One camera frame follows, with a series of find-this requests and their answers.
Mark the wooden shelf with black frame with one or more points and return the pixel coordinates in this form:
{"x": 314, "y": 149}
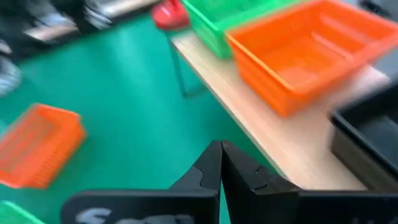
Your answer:
{"x": 295, "y": 149}

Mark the green plastic basket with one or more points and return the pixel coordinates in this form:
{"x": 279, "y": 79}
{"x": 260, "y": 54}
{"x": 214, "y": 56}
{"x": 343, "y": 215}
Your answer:
{"x": 12, "y": 216}
{"x": 217, "y": 49}
{"x": 224, "y": 9}

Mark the orange plastic basket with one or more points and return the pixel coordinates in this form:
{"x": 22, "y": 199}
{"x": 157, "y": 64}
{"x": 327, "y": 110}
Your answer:
{"x": 37, "y": 146}
{"x": 281, "y": 107}
{"x": 311, "y": 53}

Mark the black plastic basket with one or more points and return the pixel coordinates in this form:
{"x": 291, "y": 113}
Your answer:
{"x": 373, "y": 140}

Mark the red lamp with white shade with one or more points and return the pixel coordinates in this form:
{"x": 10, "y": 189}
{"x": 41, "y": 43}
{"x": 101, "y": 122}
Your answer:
{"x": 169, "y": 15}

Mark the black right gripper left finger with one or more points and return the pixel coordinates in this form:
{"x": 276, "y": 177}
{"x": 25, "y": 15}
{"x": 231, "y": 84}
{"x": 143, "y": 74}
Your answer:
{"x": 140, "y": 205}

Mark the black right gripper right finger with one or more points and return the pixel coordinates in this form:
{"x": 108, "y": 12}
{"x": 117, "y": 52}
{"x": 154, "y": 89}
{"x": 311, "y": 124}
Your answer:
{"x": 280, "y": 208}

